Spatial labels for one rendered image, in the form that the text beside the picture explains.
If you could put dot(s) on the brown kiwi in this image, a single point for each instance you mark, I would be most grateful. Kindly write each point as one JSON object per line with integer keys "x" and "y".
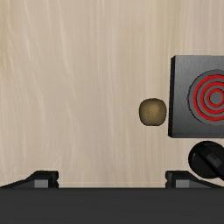
{"x": 152, "y": 112}

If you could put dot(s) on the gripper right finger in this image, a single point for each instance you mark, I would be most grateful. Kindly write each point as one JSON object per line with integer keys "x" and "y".
{"x": 180, "y": 180}

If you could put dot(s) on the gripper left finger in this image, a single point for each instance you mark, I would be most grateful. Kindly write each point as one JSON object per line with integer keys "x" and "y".
{"x": 42, "y": 180}

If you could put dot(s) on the stove plate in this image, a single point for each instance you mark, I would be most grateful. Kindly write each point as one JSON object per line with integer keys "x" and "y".
{"x": 186, "y": 99}

